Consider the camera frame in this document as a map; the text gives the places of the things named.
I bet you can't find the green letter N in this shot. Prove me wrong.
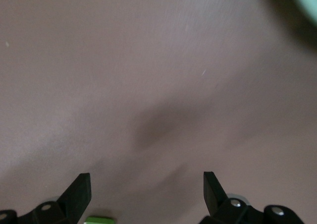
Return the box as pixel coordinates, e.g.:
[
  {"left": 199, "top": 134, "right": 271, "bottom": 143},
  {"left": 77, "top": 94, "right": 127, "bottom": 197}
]
[{"left": 85, "top": 216, "right": 114, "bottom": 224}]

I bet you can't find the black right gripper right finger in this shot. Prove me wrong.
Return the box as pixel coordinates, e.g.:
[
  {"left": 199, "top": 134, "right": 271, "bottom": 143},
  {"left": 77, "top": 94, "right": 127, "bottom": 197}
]
[{"left": 199, "top": 171, "right": 306, "bottom": 224}]

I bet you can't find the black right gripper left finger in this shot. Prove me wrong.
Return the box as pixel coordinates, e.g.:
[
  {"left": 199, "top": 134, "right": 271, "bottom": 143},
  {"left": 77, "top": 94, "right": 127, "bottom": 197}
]
[{"left": 0, "top": 172, "right": 92, "bottom": 224}]

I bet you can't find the brown table mat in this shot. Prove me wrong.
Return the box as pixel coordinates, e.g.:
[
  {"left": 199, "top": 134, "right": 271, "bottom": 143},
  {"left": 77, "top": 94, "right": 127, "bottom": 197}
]
[{"left": 0, "top": 0, "right": 317, "bottom": 224}]

